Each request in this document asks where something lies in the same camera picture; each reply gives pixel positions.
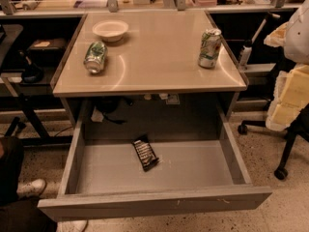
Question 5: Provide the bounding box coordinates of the black box with label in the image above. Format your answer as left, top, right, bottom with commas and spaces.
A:
27, 38, 67, 58

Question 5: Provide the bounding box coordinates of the green soda can lying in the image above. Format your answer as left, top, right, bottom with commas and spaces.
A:
83, 42, 108, 74

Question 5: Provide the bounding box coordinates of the white paper bowl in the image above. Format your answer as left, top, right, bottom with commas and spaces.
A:
92, 20, 128, 43

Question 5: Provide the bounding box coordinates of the open grey drawer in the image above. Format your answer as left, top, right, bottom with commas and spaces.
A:
39, 101, 271, 221

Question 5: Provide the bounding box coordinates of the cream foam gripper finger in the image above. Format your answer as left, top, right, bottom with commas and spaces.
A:
265, 22, 309, 132

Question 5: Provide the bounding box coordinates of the person's dark trouser leg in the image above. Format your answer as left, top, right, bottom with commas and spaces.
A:
0, 136, 57, 232

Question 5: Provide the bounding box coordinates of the black rxbar chocolate wrapper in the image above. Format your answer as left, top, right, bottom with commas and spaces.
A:
132, 134, 159, 172

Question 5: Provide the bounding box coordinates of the grey counter cabinet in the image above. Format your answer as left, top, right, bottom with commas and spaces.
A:
49, 9, 249, 128

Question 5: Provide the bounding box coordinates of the black office chair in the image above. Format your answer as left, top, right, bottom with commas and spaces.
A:
238, 104, 309, 180

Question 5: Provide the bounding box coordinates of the white handheld vacuum stick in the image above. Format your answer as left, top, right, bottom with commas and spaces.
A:
239, 13, 280, 70

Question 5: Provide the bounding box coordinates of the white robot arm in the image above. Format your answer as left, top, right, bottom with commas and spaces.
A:
264, 4, 309, 131

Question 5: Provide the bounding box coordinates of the green soda can upright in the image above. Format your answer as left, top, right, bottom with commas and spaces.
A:
198, 28, 221, 69

